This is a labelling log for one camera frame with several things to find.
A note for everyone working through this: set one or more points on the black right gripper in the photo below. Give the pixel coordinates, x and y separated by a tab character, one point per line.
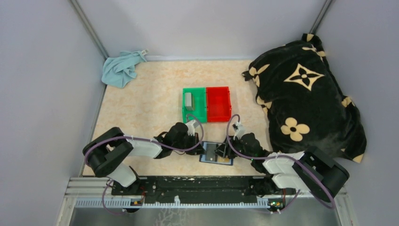
222	150

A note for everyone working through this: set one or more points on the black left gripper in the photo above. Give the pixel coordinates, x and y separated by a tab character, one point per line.
196	150

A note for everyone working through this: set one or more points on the gold VIP card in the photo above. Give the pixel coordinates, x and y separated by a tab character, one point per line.
221	160

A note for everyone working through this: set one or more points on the black credit card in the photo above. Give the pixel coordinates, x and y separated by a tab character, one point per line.
210	152

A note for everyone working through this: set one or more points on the navy blue card holder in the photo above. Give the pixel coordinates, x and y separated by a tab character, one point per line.
215	153

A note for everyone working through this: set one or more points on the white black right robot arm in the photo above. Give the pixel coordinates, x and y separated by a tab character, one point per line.
310	170

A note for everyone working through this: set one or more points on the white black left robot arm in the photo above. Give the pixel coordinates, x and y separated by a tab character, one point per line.
106	154

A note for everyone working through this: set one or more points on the green plastic bin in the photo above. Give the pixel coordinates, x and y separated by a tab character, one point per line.
199	104

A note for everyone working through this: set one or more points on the grey block in bin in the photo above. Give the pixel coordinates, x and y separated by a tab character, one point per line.
189	101

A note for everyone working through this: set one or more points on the red plastic bin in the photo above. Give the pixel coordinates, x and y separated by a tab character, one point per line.
218	104

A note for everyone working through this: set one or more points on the light blue cloth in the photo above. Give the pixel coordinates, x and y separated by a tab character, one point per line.
119	71

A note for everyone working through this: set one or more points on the black floral pillow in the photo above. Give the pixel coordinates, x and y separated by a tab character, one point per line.
303	102

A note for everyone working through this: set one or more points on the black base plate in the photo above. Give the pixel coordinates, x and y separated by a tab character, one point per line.
202	190

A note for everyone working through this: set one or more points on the aluminium frame rail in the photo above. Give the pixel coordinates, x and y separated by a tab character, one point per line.
93	192

